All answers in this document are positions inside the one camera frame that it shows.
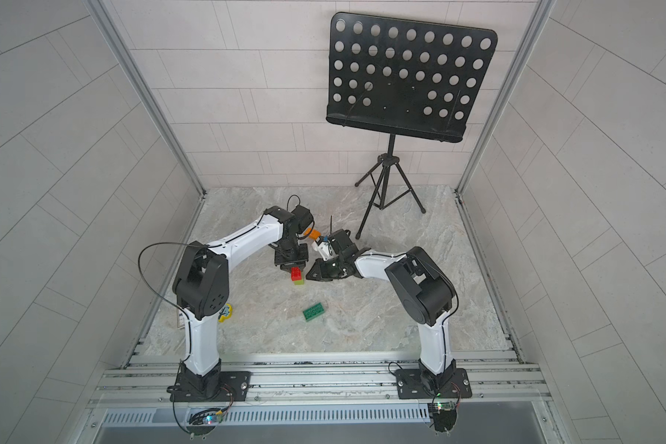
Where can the left circuit board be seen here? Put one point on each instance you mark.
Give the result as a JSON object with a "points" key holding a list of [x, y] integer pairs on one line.
{"points": [[204, 422]]}

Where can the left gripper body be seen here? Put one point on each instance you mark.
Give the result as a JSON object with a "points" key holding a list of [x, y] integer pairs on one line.
{"points": [[292, 253]]}

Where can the yellow sticker on table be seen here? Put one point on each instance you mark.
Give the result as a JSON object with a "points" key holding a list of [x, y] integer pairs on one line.
{"points": [[225, 313]]}

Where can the right circuit board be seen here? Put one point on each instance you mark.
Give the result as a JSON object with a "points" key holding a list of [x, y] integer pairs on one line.
{"points": [[443, 415]]}

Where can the circuit board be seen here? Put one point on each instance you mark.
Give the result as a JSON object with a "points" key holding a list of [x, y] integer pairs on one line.
{"points": [[443, 415], [204, 422]]}

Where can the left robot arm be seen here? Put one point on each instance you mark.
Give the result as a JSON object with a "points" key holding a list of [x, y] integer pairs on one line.
{"points": [[202, 281]]}

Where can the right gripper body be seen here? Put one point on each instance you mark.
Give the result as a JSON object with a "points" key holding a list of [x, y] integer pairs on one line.
{"points": [[334, 267]]}

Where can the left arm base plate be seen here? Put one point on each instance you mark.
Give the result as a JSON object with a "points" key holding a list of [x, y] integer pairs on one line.
{"points": [[225, 386]]}

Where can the black music stand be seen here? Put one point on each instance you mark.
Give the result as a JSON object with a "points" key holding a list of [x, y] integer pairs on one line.
{"points": [[407, 78]]}

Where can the red lego brick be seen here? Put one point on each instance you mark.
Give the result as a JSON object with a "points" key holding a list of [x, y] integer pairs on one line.
{"points": [[296, 273]]}

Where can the green lego brick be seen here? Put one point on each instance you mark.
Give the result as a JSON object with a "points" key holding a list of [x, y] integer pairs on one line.
{"points": [[313, 312]]}

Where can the aluminium rail frame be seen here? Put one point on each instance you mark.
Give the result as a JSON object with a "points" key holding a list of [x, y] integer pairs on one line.
{"points": [[313, 389]]}

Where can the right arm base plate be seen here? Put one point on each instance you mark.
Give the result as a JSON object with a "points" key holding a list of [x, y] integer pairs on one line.
{"points": [[419, 383]]}

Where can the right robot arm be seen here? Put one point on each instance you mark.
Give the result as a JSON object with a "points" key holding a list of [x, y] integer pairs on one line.
{"points": [[425, 292]]}

